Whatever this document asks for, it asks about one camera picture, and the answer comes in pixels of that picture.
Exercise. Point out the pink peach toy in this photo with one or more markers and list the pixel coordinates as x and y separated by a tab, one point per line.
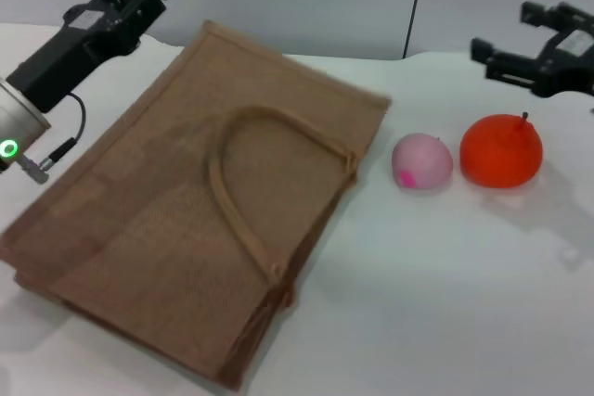
420	159

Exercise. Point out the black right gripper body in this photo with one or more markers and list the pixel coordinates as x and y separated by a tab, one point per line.
571	67

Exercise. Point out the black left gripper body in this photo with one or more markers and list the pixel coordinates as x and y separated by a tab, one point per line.
83	43

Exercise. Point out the orange persimmon toy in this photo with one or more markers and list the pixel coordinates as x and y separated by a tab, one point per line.
499	152

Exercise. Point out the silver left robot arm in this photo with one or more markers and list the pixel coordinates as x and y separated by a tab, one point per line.
16	122

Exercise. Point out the brown jute handbag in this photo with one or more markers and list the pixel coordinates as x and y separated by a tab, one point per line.
162	210

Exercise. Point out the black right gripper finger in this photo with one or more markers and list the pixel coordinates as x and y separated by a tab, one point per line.
506	69
540	15

